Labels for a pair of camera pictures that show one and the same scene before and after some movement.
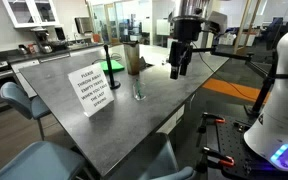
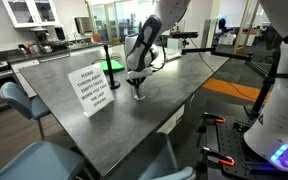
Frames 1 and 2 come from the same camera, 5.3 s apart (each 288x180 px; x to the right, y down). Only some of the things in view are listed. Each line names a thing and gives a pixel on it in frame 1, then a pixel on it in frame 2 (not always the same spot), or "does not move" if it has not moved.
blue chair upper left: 32,107 does not move
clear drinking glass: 137,89 does not move
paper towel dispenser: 84,24 does not move
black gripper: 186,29 -> 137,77
